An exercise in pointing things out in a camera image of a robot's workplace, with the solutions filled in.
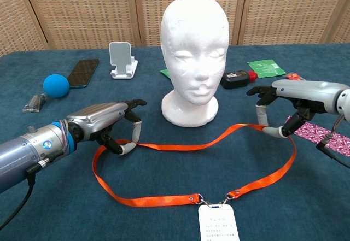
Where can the large green foil packet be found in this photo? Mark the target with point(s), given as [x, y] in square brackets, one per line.
[265, 67]

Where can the clear acrylic clip holder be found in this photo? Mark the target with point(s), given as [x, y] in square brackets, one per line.
[35, 104]

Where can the blue table cloth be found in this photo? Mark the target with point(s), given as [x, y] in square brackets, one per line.
[164, 170]

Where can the white phone stand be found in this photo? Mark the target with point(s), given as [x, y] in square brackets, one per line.
[120, 55]

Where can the white foam mannequin head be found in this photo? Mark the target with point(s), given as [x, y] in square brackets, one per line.
[194, 33]

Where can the small green packet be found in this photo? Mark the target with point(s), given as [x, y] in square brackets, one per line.
[164, 73]

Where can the purple patterned strip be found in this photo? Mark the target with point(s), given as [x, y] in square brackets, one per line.
[310, 131]

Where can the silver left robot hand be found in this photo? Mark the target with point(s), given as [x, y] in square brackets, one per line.
[101, 115]

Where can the black smartphone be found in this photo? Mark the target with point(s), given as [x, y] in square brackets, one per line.
[83, 73]

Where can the woven folding screen panel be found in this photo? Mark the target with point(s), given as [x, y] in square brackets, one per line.
[147, 6]
[344, 28]
[287, 11]
[11, 19]
[82, 11]

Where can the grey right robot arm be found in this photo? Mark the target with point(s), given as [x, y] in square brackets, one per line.
[345, 104]

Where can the white badge card holder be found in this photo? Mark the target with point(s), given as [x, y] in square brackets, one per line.
[218, 224]

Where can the blue ball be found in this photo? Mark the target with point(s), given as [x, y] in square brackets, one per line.
[56, 85]

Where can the red snack packet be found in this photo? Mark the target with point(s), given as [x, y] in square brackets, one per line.
[294, 76]

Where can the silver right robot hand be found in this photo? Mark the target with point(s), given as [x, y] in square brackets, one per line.
[306, 93]

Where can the black and red device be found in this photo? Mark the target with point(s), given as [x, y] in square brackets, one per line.
[235, 79]

